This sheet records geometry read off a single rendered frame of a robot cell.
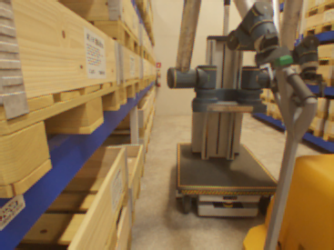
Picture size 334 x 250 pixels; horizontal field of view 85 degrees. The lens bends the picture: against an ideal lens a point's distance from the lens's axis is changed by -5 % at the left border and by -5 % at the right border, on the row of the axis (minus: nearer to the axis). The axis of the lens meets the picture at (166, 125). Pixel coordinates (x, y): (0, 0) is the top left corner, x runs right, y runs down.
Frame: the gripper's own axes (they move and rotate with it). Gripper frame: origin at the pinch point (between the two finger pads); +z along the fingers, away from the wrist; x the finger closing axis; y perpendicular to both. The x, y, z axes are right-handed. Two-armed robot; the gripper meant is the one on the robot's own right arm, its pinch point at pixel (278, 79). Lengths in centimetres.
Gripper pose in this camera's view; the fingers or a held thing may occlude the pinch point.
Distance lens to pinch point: 91.2
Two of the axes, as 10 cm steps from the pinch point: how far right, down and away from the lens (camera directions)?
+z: 1.0, 9.5, -3.0
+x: -9.2, 2.0, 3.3
